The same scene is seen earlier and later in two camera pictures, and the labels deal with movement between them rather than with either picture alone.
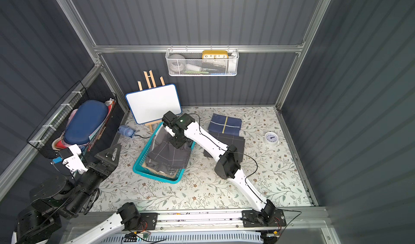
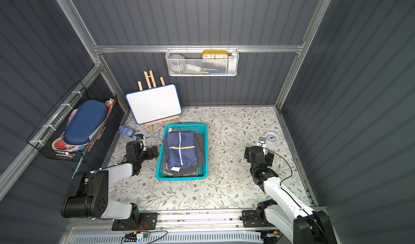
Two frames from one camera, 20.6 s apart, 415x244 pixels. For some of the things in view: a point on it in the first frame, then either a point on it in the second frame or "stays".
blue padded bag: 84,122 stays
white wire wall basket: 202,62 stays
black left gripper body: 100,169 → 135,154
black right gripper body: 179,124 → 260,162
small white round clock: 271,137 stays
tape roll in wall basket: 176,62 stays
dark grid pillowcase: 227,139 → 194,170
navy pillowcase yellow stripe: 225,124 → 181,150
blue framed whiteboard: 150,104 stays
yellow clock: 215,54 stays
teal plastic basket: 138,168 → 202,172
